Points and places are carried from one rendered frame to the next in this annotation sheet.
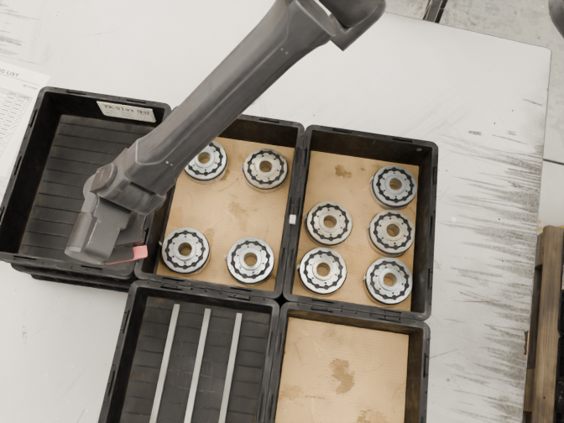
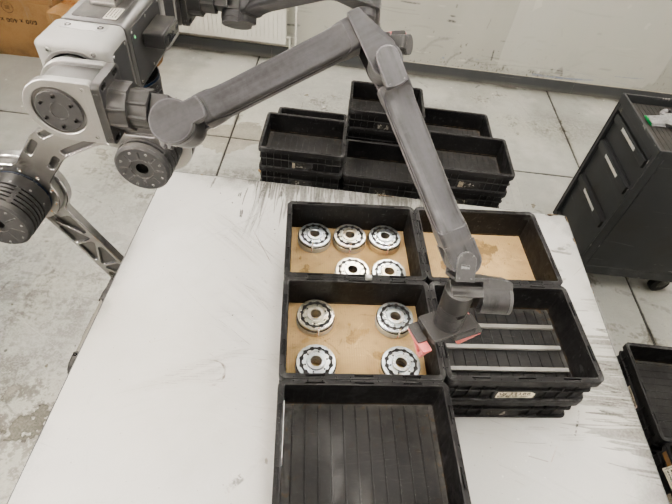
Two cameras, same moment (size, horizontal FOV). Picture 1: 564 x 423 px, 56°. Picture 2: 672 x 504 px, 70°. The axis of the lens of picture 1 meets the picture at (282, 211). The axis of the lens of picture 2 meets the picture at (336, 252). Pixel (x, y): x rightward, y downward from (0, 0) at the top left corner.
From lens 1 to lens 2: 0.97 m
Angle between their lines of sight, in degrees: 48
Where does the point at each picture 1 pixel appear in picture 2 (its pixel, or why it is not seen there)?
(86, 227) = (494, 290)
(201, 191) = (342, 367)
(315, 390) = not seen: hidden behind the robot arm
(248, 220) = (359, 328)
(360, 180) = (309, 259)
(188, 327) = (455, 358)
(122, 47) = not seen: outside the picture
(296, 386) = not seen: hidden behind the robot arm
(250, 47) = (414, 119)
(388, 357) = (430, 241)
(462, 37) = (151, 218)
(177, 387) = (498, 359)
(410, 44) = (157, 250)
